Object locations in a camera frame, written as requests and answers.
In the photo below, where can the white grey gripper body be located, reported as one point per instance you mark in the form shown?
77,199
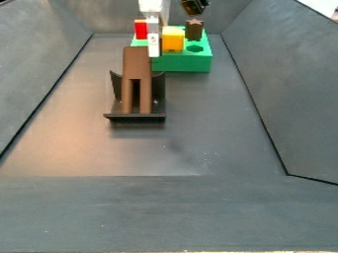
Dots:
155,8

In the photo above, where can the dark grey curved regrasp stand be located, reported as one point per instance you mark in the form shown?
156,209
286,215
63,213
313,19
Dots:
156,115

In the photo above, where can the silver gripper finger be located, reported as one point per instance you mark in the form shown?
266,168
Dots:
154,35

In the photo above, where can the brown square-circle two-prong block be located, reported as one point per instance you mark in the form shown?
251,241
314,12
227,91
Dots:
136,69

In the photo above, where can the brown star block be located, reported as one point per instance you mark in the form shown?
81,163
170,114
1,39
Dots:
192,29

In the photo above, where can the red notched square block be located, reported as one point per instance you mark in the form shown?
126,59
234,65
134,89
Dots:
140,29

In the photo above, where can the yellow pentagon block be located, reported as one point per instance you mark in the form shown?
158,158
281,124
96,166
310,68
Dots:
172,39

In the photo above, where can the green shape-sorter fixture base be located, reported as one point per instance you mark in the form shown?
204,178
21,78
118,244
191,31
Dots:
192,59

